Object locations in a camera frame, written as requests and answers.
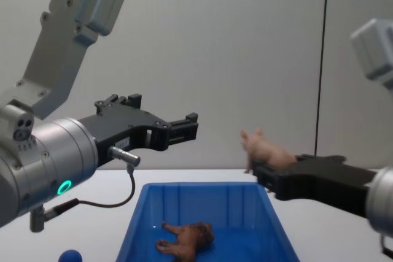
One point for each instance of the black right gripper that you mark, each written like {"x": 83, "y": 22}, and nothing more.
{"x": 322, "y": 182}

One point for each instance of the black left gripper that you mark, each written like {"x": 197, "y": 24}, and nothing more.
{"x": 122, "y": 127}

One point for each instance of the pink toy pig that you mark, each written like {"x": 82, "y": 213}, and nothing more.
{"x": 270, "y": 151}

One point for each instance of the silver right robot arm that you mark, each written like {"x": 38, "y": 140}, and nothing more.
{"x": 379, "y": 47}

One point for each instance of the blue plastic bin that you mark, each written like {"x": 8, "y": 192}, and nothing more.
{"x": 245, "y": 213}

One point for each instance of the brown toy animal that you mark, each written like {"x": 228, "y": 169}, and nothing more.
{"x": 190, "y": 239}

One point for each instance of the small blue ball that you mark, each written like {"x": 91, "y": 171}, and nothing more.
{"x": 70, "y": 256}

